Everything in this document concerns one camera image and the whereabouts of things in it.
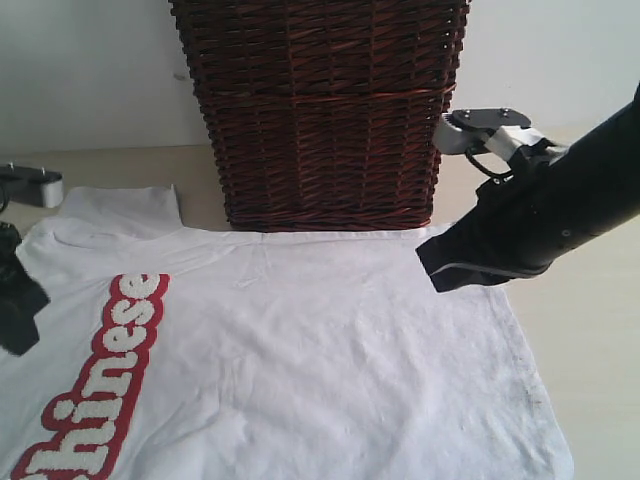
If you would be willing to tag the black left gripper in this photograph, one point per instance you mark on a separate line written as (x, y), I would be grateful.
(22, 298)

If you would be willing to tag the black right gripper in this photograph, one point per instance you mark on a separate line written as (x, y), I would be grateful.
(518, 228)

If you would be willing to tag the white t-shirt red lettering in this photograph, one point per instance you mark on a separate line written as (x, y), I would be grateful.
(169, 352)

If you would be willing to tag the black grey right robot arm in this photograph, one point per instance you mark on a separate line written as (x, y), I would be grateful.
(606, 170)

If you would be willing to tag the dark brown wicker basket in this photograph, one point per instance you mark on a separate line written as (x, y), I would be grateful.
(321, 113)

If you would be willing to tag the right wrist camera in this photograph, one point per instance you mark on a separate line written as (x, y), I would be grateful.
(500, 131)

